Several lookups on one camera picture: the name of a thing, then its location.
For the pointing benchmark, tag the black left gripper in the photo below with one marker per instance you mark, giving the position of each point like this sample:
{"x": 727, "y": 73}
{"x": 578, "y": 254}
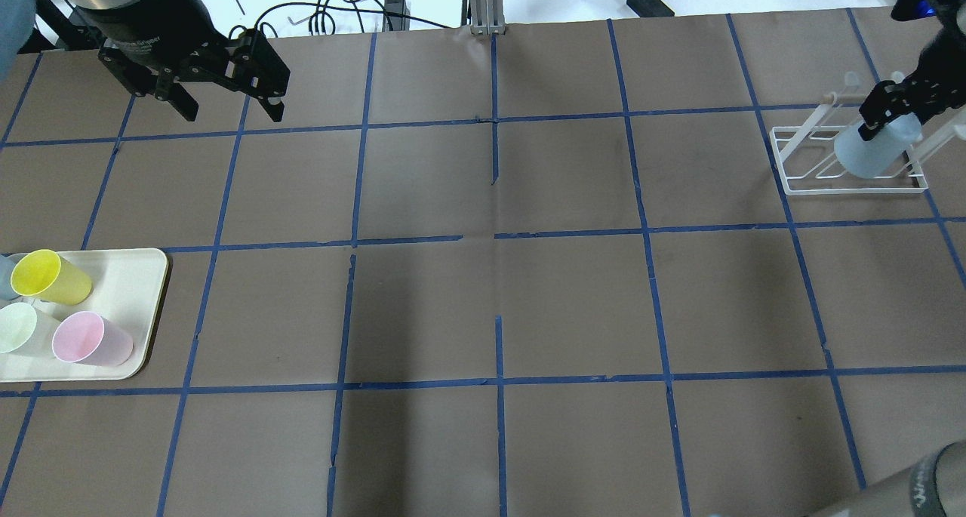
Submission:
{"x": 167, "y": 28}

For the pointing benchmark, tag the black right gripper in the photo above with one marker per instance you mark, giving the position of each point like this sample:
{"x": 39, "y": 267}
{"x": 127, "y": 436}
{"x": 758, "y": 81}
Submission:
{"x": 933, "y": 64}

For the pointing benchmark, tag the light blue transferred cup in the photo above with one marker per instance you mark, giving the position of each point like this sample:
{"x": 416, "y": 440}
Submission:
{"x": 870, "y": 158}

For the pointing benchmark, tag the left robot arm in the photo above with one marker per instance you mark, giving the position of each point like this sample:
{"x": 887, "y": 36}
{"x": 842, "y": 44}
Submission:
{"x": 141, "y": 82}

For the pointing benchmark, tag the yellow plastic cup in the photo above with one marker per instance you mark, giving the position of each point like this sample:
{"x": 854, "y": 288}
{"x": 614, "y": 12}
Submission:
{"x": 48, "y": 276}

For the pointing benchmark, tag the grey plastic cup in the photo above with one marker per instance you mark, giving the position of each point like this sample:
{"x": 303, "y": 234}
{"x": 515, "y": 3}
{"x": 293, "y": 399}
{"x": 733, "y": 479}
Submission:
{"x": 7, "y": 291}

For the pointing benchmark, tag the pink plastic cup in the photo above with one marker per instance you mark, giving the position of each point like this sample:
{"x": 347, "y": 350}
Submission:
{"x": 87, "y": 338}

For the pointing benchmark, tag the pale green plastic cup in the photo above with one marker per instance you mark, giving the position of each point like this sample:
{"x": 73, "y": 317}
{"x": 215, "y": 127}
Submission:
{"x": 26, "y": 331}

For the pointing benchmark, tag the cream rectangular tray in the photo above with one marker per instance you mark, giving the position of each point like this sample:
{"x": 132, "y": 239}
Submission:
{"x": 128, "y": 287}

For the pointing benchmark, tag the black power adapter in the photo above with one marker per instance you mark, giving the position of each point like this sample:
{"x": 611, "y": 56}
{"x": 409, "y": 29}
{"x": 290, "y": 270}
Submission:
{"x": 650, "y": 8}

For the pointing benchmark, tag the white wire cup rack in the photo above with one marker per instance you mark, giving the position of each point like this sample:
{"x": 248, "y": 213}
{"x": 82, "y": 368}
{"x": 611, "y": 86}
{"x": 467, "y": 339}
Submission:
{"x": 819, "y": 157}

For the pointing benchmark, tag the aluminium frame post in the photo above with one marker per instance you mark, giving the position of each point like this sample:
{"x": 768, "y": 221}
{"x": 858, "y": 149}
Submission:
{"x": 486, "y": 17}

